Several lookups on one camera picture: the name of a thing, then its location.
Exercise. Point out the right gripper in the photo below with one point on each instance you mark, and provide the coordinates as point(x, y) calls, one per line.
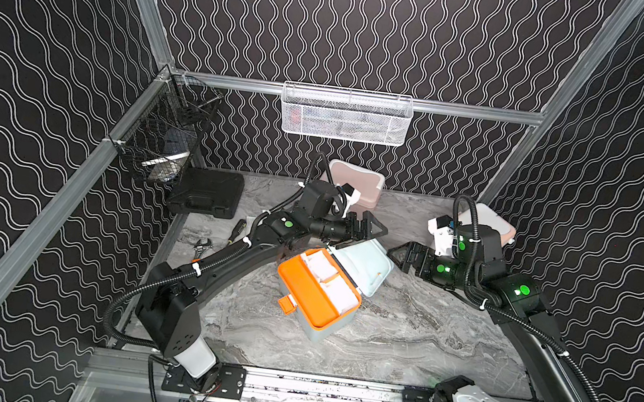
point(413, 252)

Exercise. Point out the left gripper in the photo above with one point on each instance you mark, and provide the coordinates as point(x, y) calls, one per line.
point(353, 229)

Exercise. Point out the white gauze packet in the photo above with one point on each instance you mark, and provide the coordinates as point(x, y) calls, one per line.
point(320, 266)
point(340, 294)

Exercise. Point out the blue orange first aid box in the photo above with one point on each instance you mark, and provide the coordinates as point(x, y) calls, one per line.
point(365, 270)

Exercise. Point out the white pink first aid box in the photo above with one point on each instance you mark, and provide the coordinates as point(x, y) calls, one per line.
point(488, 216)

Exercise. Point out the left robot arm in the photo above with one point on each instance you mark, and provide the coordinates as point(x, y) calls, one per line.
point(164, 313)

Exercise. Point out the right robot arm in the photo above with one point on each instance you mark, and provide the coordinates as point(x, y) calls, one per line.
point(475, 272)

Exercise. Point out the black yellow screwdriver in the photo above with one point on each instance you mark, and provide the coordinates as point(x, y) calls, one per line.
point(236, 231)

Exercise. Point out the black plastic tool case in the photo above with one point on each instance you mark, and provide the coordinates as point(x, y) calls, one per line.
point(207, 192)

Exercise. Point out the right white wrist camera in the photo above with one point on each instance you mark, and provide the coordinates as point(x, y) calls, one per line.
point(442, 230)

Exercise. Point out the white wire wall basket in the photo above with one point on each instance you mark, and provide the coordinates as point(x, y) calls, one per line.
point(347, 114)

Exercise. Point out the orange handled adjustable wrench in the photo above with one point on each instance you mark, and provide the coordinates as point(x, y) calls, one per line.
point(201, 247)

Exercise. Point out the black wire wall basket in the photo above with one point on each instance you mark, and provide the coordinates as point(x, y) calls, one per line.
point(165, 139)

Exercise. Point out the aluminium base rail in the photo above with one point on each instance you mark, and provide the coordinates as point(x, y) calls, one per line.
point(127, 371)

